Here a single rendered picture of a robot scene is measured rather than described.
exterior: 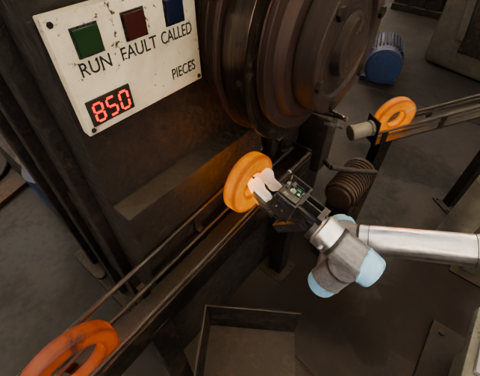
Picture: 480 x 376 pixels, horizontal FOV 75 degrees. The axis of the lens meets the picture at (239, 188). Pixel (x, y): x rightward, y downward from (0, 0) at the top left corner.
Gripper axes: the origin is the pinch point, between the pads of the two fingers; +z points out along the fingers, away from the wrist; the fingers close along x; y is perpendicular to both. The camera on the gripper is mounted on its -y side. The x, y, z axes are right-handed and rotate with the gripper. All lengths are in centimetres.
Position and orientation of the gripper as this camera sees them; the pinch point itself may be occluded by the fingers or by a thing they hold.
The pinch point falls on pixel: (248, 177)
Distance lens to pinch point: 75.7
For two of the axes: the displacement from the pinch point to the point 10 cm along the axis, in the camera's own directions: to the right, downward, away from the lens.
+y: 1.9, -5.3, -8.3
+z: -7.4, -6.3, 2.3
